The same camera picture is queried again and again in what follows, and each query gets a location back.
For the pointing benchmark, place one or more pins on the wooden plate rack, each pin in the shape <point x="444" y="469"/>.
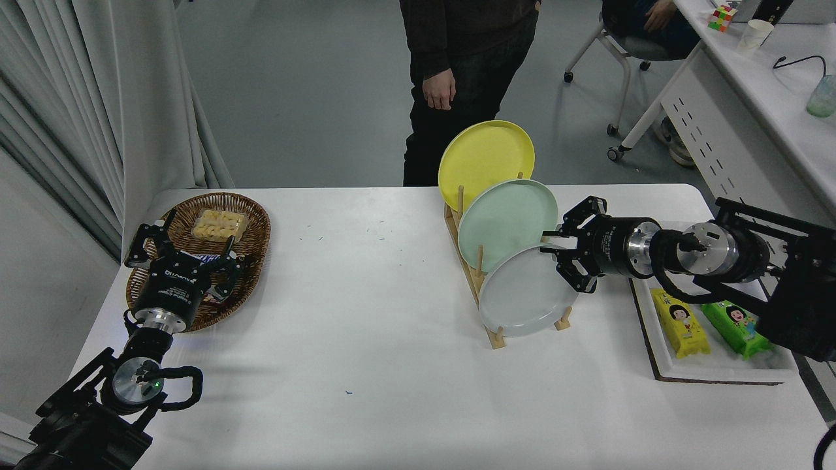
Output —
<point x="498" y="339"/>

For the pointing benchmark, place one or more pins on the pale green plastic cup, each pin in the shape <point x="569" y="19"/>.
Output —
<point x="821" y="98"/>

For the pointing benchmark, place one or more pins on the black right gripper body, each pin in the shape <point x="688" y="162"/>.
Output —
<point x="604" y="248"/>

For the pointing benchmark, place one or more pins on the brown wicker basket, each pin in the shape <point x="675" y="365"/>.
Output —
<point x="255" y="228"/>

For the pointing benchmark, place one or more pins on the seated person's hand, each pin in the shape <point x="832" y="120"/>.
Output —
<point x="658" y="14"/>

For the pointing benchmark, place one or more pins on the clear pack of yellow snacks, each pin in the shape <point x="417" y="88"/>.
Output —
<point x="219" y="225"/>

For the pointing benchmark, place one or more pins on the seated person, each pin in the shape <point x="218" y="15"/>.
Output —
<point x="620" y="16"/>

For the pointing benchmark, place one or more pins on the green snack pack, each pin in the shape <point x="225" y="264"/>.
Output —
<point x="738" y="329"/>

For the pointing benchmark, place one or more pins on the yellow plate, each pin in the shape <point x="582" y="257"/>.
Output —
<point x="483" y="160"/>

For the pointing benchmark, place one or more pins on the seated person's shoe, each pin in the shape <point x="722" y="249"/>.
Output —
<point x="679" y="153"/>

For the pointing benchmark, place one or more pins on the white paper cup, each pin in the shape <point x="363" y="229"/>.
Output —
<point x="754" y="36"/>

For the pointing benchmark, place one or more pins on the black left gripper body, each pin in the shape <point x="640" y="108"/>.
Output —
<point x="171" y="287"/>

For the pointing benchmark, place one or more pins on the mint green plate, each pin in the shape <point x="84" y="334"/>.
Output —
<point x="506" y="219"/>

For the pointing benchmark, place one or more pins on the white-legged office chair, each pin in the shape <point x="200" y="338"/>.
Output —
<point x="653" y="49"/>

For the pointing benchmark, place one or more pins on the white desk with perforated panel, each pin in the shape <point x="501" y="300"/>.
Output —
<point x="784" y="117"/>

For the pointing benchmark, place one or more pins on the standing person's hand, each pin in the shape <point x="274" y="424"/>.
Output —
<point x="439" y="90"/>

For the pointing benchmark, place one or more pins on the dark snack bar wrapper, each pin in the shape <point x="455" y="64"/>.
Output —
<point x="189" y="254"/>

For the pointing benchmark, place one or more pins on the grey curtain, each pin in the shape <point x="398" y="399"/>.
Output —
<point x="98" y="98"/>

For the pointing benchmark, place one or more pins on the colourful puzzle cube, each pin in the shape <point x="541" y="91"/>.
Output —
<point x="722" y="17"/>

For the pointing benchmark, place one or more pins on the grey plate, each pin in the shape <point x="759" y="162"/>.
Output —
<point x="522" y="300"/>

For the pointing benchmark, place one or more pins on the white tray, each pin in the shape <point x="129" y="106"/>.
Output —
<point x="718" y="369"/>

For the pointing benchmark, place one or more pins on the yellow snack pack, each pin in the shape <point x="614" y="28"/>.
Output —
<point x="682" y="333"/>

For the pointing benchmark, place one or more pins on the standing person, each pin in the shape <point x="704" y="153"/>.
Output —
<point x="457" y="32"/>

